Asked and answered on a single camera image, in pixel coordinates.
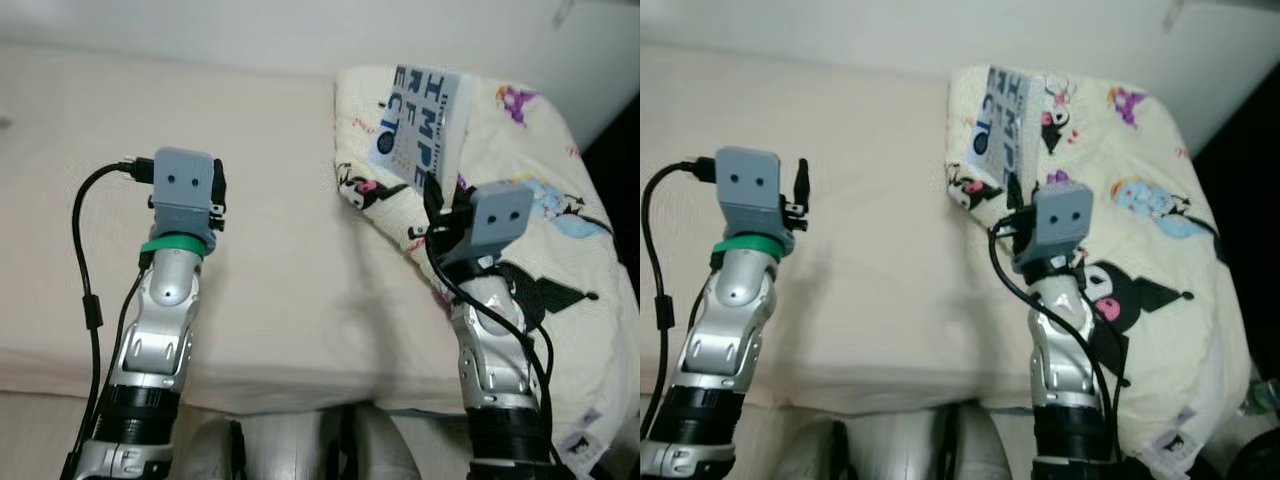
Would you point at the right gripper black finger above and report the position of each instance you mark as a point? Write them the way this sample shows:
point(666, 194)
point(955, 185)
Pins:
point(1019, 198)
point(434, 194)

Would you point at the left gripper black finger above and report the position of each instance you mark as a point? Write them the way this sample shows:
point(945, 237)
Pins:
point(219, 180)
point(801, 180)

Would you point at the blue and white book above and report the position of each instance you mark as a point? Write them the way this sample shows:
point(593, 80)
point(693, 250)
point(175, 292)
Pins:
point(415, 125)
point(1000, 120)

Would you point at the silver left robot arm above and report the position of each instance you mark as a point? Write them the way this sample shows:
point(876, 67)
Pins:
point(735, 320)
point(165, 320)

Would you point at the cream sheeted bed mattress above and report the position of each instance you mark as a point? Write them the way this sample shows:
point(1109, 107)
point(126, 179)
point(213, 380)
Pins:
point(290, 250)
point(880, 250)

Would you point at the cream cartoon print quilt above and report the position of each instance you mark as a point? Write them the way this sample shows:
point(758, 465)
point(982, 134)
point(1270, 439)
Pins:
point(580, 330)
point(1170, 330)

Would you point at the robot right leg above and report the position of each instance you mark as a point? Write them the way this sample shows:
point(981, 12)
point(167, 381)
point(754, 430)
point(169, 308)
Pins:
point(990, 450)
point(385, 450)

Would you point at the robot leg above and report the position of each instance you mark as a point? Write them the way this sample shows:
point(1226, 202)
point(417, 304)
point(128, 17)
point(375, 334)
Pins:
point(880, 450)
point(385, 450)
point(990, 450)
point(280, 450)

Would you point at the robot left leg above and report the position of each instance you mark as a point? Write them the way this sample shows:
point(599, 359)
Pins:
point(880, 450)
point(280, 450)

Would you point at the clear plastic water bottle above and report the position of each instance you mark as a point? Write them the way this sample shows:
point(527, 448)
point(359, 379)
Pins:
point(1265, 395)

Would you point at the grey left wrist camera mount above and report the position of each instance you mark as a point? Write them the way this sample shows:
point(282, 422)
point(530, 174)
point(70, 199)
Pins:
point(748, 190)
point(182, 190)

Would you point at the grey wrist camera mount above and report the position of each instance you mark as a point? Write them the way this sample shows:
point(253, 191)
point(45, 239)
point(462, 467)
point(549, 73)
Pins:
point(748, 190)
point(182, 190)
point(1060, 222)
point(500, 222)

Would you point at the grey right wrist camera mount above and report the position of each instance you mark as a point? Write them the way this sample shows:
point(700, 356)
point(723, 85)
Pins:
point(1060, 222)
point(500, 222)

